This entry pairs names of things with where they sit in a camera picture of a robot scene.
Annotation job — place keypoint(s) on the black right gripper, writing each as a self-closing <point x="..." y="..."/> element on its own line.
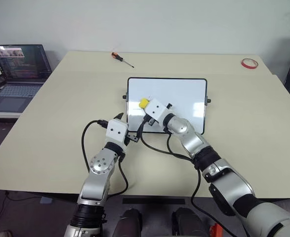
<point x="151" y="121"/>

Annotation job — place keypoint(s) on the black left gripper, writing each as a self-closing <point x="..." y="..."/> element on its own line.
<point x="133" y="138"/>

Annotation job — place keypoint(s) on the yellow whiteboard eraser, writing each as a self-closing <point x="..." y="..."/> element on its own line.
<point x="143" y="103"/>

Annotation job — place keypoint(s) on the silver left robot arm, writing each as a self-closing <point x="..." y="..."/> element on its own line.
<point x="99" y="168"/>

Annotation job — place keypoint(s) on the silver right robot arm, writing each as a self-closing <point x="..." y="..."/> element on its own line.
<point x="223" y="177"/>

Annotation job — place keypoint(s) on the black-framed whiteboard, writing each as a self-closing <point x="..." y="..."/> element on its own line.
<point x="174" y="93"/>

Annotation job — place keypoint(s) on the dark rounded shape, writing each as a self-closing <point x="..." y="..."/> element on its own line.
<point x="189" y="222"/>
<point x="128" y="223"/>

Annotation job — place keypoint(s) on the grey open laptop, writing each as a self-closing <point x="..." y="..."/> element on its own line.
<point x="18" y="81"/>

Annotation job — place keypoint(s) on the red tape roll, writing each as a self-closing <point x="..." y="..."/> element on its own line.
<point x="249" y="64"/>

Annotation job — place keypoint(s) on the small orange-red object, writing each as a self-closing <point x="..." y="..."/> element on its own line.
<point x="217" y="230"/>

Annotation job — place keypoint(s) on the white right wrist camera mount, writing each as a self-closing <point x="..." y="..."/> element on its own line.
<point x="157" y="109"/>

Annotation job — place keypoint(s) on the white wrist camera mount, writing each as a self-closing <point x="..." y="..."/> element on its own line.
<point x="116" y="130"/>
<point x="157" y="109"/>

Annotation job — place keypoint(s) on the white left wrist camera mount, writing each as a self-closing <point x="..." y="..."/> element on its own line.
<point x="116" y="130"/>

